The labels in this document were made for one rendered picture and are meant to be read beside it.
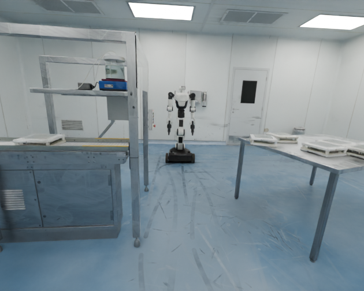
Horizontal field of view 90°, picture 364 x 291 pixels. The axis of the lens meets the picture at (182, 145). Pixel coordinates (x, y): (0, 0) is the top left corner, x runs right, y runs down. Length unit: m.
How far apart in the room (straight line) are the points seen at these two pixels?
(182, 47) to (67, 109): 3.46
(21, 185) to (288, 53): 5.98
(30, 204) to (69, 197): 0.31
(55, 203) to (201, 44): 4.68
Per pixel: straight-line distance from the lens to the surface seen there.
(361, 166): 1.89
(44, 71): 2.66
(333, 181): 1.72
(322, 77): 6.61
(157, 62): 5.26
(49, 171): 1.80
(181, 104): 3.65
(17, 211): 2.09
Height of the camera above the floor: 1.25
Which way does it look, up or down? 14 degrees down
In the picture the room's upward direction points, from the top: 2 degrees clockwise
